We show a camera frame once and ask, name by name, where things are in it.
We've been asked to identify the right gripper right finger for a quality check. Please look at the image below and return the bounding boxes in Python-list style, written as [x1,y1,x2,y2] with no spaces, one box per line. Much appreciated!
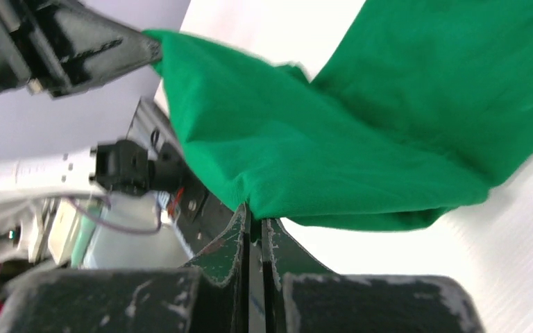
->
[262,219,332,332]

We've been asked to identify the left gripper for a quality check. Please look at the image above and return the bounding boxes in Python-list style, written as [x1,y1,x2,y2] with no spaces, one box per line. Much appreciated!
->
[0,1,162,98]

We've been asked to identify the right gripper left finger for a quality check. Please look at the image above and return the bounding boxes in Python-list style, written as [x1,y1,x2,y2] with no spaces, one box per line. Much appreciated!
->
[185,204,251,332]

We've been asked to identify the green t shirt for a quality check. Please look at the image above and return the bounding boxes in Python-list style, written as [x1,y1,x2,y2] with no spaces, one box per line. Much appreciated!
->
[147,1,533,231]

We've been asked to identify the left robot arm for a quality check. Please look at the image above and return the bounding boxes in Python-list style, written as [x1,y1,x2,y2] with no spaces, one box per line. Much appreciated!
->
[0,1,187,204]

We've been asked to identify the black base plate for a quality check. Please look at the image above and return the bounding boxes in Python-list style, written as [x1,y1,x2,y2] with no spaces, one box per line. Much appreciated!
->
[151,142,232,261]

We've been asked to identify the aluminium frame rail left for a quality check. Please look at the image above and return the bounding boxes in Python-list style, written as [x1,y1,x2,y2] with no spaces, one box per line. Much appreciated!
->
[126,97,183,159]

